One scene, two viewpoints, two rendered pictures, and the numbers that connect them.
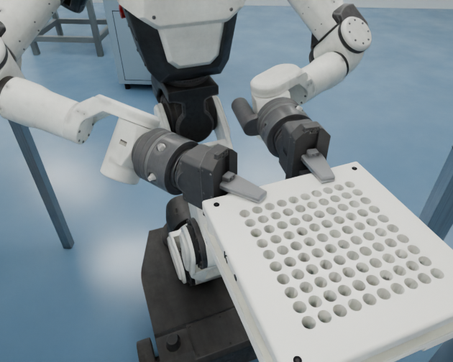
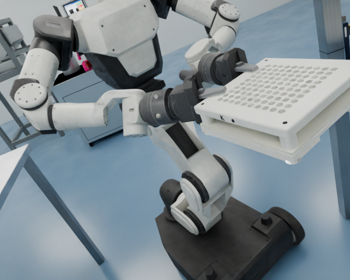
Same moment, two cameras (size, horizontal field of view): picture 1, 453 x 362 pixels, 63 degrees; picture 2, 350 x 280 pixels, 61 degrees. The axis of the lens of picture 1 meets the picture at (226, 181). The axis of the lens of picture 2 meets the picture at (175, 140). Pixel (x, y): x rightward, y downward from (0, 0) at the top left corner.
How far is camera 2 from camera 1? 0.28 m
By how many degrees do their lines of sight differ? 12
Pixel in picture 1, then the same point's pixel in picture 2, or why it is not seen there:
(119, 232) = (133, 235)
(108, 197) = (114, 217)
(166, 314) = (195, 263)
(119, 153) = (131, 116)
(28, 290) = not seen: outside the picture
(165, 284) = (184, 245)
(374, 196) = (284, 63)
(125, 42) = not seen: hidden behind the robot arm
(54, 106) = (84, 108)
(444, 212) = not seen: hidden behind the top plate
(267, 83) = (195, 51)
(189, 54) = (140, 65)
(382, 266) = (304, 80)
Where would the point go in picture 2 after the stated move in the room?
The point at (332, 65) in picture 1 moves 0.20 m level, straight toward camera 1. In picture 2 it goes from (225, 32) to (233, 46)
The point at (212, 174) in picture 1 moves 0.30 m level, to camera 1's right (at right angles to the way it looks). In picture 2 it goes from (192, 89) to (312, 34)
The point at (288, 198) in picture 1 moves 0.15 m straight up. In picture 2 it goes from (239, 84) to (220, 17)
